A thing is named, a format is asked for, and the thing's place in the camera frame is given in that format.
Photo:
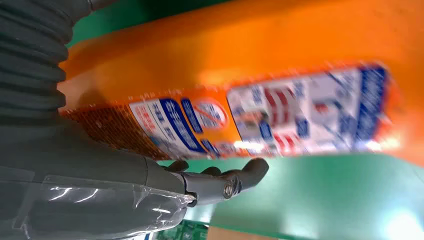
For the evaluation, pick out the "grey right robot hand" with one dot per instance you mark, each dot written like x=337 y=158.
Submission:
x=82 y=172

